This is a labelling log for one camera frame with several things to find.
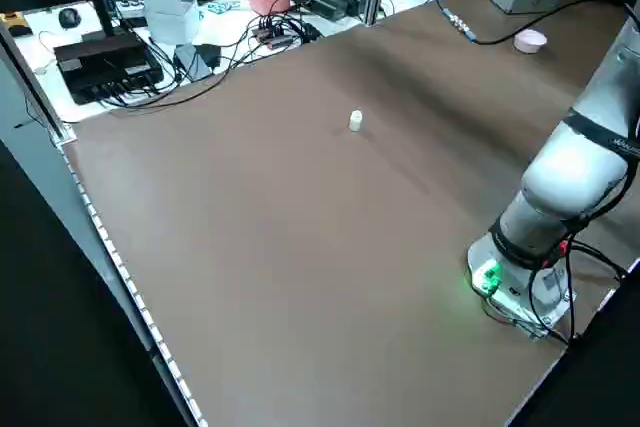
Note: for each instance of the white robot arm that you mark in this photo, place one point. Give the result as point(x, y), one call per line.
point(565, 182)

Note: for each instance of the black network switch box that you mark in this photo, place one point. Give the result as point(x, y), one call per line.
point(100, 62)

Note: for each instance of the white open-lid box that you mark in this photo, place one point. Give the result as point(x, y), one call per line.
point(170, 22)

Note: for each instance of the black hub red plugs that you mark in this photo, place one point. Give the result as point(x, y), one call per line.
point(280, 39)

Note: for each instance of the dark flat phone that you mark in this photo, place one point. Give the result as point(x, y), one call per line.
point(189, 64)

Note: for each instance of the small black power adapter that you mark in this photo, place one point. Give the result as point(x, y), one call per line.
point(209, 56)

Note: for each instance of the black computer mouse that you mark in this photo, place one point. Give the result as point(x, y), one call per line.
point(69, 18)

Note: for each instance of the aluminium table edge rail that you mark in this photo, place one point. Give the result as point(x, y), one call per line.
point(102, 247)

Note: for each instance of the pink plastic box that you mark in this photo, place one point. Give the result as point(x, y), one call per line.
point(270, 1)

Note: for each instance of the pink bowl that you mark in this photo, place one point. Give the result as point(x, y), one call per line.
point(530, 42)

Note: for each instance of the teal patterned card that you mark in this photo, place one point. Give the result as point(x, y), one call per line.
point(220, 7)

